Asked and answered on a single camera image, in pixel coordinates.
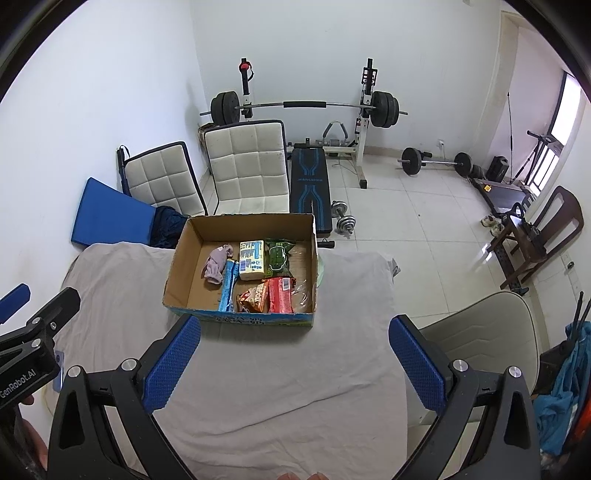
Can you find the black treadmill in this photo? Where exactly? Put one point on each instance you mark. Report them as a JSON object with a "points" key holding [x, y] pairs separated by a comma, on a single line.
{"points": [[501, 191]]}

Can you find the beige padded chair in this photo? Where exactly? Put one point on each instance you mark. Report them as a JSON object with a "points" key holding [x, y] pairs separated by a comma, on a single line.
{"points": [[485, 332]]}

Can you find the black blue weight bench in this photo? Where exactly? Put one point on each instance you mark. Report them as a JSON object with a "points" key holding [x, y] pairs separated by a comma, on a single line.
{"points": [[309, 194]]}

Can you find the dark wooden chair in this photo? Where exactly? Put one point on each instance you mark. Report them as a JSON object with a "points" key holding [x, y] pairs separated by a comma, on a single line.
{"points": [[561, 212]]}

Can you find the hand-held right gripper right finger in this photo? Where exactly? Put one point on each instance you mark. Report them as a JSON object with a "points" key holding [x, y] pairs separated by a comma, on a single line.
{"points": [[415, 364]]}

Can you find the black speaker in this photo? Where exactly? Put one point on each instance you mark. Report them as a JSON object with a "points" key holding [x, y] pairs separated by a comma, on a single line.
{"points": [[499, 168]]}

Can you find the person's left hand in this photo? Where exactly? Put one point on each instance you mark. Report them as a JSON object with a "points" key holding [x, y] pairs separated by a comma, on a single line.
{"points": [[37, 447]]}

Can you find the loose black weight plates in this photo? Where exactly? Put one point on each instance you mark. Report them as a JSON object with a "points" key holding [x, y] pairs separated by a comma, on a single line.
{"points": [[476, 170]]}

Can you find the grey table cloth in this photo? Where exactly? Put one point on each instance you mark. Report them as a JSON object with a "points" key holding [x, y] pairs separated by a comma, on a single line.
{"points": [[277, 392]]}

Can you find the black and blue stick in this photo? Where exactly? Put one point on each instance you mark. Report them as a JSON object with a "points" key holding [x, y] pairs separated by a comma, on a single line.
{"points": [[123, 168]]}

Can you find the teal blue garment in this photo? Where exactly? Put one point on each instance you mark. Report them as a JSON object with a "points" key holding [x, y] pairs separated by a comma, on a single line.
{"points": [[565, 387]]}

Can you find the cardboard box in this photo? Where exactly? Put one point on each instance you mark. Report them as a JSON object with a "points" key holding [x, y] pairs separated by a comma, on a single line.
{"points": [[194, 267]]}

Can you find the white shoe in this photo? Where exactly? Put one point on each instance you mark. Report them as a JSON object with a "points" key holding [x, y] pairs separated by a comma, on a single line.
{"points": [[497, 229], [488, 221]]}

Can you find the short barbell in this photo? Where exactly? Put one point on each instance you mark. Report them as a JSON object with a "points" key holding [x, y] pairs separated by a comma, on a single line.
{"points": [[411, 160]]}

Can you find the white barbell rack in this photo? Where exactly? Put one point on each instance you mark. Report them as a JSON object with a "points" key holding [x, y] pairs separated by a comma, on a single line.
{"points": [[362, 152]]}

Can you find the dark blue garment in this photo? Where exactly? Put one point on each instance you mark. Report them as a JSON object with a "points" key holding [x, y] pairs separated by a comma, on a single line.
{"points": [[166, 228]]}

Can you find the long barbell with black plates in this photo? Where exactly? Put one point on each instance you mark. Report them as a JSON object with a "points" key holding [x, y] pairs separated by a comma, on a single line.
{"points": [[304, 105]]}

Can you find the green snack packet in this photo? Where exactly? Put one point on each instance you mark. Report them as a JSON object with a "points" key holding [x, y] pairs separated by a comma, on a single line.
{"points": [[277, 258]]}

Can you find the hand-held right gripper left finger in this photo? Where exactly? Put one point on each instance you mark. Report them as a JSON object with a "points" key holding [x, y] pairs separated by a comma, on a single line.
{"points": [[173, 364]]}

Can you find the red snack packet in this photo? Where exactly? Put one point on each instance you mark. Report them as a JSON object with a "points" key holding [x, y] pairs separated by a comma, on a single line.
{"points": [[279, 295]]}

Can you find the upright white quilted chair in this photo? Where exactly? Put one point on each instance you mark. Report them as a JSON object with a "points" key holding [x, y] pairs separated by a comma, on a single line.
{"points": [[244, 166]]}

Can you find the orange snack packet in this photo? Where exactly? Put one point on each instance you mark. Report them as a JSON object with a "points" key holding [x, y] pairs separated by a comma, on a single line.
{"points": [[251, 297]]}

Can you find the window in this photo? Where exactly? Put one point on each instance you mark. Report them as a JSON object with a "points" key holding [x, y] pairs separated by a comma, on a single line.
{"points": [[572, 110]]}

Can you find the long blue packet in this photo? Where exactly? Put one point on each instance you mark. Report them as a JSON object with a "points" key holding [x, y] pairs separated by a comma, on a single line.
{"points": [[229, 286]]}

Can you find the purple sock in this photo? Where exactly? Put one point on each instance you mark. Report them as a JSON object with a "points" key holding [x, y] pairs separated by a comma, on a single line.
{"points": [[217, 265]]}

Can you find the thin black rods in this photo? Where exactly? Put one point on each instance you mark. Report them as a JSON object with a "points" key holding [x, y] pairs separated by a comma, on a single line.
{"points": [[581, 314]]}

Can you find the chrome dumbbell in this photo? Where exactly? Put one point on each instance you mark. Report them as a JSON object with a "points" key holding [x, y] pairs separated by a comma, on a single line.
{"points": [[340, 208], [346, 225]]}

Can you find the tilted white quilted chair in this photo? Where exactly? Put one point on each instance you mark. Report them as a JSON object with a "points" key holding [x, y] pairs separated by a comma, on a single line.
{"points": [[161, 180]]}

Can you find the blue foam mat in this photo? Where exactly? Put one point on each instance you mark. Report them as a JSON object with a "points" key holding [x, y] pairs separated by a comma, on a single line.
{"points": [[111, 217]]}

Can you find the thin black pole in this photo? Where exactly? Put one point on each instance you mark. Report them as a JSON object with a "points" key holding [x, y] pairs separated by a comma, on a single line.
{"points": [[510, 134]]}

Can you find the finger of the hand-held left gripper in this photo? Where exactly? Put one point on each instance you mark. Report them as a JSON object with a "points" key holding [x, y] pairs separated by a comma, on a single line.
{"points": [[14, 302], [57, 309]]}

